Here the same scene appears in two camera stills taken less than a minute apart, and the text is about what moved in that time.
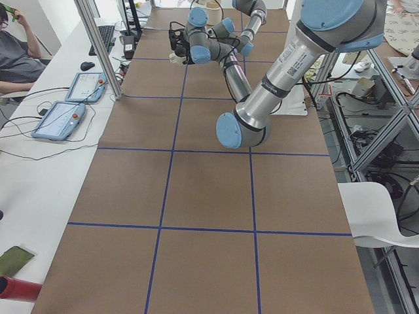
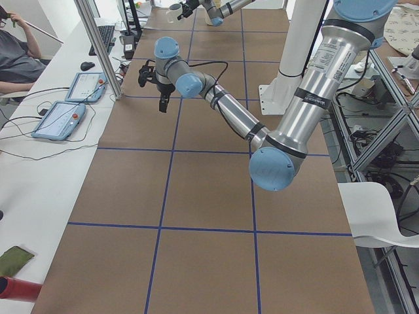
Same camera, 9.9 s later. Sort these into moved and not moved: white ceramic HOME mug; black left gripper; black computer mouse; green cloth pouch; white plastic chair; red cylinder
Moved: black left gripper; white ceramic HOME mug
Not moved: white plastic chair; red cylinder; black computer mouse; green cloth pouch
